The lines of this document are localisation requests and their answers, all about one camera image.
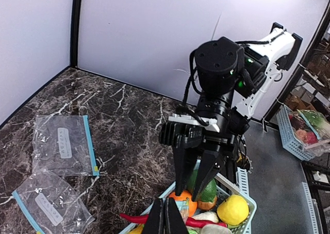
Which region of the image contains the left black frame post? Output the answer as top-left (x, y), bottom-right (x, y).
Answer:
top-left (70, 0), bottom-right (82, 67)

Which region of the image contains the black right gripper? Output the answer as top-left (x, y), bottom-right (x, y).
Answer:
top-left (159, 122), bottom-right (237, 200)

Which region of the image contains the clear zip bag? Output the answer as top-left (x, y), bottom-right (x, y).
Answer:
top-left (176, 198), bottom-right (190, 222)
top-left (12, 168), bottom-right (95, 233)
top-left (32, 115), bottom-right (100, 176)

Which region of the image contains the yellow lemon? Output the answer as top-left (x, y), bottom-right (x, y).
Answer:
top-left (217, 195), bottom-right (250, 226)

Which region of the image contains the light blue plastic basket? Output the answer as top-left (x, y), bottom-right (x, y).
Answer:
top-left (119, 168), bottom-right (257, 234)

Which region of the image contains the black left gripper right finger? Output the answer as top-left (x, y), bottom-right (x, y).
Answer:
top-left (164, 198), bottom-right (188, 234)

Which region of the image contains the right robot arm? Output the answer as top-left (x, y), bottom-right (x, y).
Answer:
top-left (159, 23), bottom-right (303, 200)

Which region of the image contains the background blue basket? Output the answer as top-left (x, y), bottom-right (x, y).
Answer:
top-left (276, 106), bottom-right (329, 161)

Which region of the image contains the orange fruit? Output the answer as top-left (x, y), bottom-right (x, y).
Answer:
top-left (168, 190), bottom-right (197, 217)

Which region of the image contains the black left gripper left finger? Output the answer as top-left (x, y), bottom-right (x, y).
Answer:
top-left (142, 198), bottom-right (164, 234)

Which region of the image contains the white garlic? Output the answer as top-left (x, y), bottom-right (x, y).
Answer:
top-left (186, 211), bottom-right (232, 233)

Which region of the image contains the red chili pepper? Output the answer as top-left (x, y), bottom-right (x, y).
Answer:
top-left (120, 213), bottom-right (228, 228)

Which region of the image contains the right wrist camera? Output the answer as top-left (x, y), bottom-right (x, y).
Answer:
top-left (168, 113), bottom-right (221, 132)

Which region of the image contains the green avocado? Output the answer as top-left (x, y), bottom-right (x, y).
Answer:
top-left (186, 170), bottom-right (217, 202)

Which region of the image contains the brown potato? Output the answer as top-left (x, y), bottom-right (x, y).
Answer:
top-left (197, 197), bottom-right (218, 211)

